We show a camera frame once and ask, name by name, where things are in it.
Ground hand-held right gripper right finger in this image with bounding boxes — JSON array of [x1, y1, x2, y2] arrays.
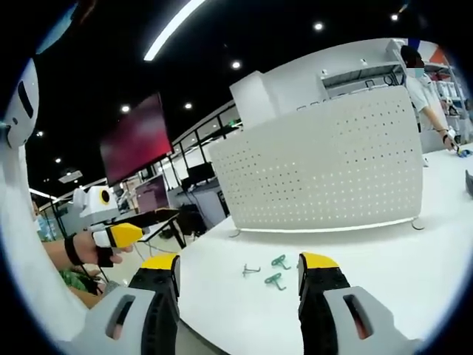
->
[[297, 251, 426, 355]]

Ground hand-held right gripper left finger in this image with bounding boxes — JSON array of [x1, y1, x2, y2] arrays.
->
[[79, 253, 182, 355]]

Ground green hook assembly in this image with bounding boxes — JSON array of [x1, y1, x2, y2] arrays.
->
[[270, 254, 292, 271], [263, 272, 287, 288]]

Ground white perforated mounting plate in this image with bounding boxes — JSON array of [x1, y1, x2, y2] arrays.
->
[[208, 86, 425, 234]]

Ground person's left hand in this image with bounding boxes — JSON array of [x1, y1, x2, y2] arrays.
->
[[75, 230, 134, 268]]

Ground black desk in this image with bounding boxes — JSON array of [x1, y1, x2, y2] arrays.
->
[[138, 208, 188, 249]]

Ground green patterned cloth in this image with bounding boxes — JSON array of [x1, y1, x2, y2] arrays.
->
[[58, 266, 103, 297]]

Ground person's white clothing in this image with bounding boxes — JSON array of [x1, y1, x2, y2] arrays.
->
[[0, 139, 92, 343]]

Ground black computer monitor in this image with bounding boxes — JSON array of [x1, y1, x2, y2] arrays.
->
[[186, 163, 216, 186]]

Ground white wearable device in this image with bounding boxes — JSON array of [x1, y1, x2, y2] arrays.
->
[[6, 55, 40, 149]]

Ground white pillar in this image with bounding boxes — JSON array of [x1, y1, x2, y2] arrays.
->
[[228, 71, 277, 124]]

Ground long ceiling light strip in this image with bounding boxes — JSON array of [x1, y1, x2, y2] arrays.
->
[[143, 0, 208, 62]]

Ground white storage shelf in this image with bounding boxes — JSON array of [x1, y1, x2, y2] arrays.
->
[[316, 38, 467, 112]]

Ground thin white cable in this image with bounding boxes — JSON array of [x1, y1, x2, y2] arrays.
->
[[132, 239, 158, 264]]

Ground large wall screen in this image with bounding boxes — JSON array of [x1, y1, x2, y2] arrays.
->
[[98, 92, 175, 188]]

